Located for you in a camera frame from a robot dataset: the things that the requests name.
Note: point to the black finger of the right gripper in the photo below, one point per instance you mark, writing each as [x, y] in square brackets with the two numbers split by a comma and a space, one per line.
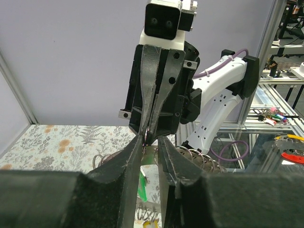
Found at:
[150, 59]
[173, 66]

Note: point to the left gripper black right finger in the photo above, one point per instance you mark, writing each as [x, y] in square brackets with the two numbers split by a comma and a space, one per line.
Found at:
[193, 198]

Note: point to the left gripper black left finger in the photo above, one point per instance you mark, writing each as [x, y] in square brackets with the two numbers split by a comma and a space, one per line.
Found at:
[103, 198]

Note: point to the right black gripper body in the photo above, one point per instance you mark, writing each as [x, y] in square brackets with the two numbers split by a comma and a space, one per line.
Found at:
[182, 105]

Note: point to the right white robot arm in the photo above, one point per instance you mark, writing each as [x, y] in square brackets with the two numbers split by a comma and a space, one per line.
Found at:
[223, 86]

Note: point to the bunch of spare keys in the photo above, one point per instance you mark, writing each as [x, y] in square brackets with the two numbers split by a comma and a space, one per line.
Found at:
[272, 116]

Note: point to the floral table mat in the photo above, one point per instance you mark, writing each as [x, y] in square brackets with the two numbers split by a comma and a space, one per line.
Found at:
[79, 149]

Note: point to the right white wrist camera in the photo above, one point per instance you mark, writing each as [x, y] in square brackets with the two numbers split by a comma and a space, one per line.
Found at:
[167, 21]

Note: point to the yellow tag key on ring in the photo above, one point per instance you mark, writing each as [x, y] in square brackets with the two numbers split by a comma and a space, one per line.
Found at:
[151, 223]

